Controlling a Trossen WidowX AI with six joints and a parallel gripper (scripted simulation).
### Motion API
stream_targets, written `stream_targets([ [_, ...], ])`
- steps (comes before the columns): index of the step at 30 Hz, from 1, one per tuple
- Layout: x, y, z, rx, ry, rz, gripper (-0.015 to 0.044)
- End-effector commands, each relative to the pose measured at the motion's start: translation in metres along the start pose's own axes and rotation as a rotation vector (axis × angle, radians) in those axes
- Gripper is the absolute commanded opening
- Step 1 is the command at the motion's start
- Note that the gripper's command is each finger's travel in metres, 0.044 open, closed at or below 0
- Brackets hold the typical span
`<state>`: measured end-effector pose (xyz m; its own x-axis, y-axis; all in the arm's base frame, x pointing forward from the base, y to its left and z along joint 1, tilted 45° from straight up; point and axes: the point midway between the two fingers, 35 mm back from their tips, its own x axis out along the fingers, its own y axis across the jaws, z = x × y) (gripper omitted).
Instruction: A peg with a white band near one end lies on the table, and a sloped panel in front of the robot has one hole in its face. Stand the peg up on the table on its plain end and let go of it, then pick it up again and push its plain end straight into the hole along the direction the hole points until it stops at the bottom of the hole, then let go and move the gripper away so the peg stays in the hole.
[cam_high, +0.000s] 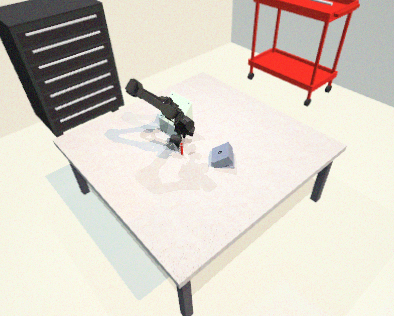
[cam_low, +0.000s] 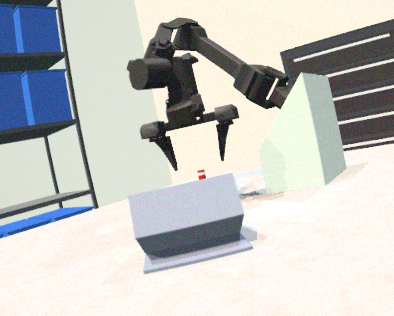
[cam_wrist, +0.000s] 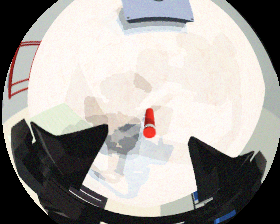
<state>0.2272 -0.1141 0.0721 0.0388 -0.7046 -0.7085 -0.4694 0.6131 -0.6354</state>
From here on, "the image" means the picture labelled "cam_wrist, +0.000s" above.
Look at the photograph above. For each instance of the red peg with white band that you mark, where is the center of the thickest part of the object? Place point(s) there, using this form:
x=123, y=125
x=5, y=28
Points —
x=149, y=129

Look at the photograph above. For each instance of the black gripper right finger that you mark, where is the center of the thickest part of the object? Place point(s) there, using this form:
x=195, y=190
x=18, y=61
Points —
x=212, y=168

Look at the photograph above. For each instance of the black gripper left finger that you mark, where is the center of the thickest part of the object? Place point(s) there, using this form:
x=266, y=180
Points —
x=72, y=153

